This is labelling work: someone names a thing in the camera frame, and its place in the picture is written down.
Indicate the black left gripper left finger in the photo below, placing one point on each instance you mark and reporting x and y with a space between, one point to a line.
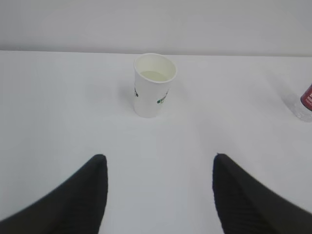
76 206

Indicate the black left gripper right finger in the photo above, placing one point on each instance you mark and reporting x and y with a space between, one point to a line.
245 206

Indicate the clear red-label water bottle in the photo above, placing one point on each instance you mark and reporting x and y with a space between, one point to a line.
301 106

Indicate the white paper coffee cup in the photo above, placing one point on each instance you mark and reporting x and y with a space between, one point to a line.
153 77

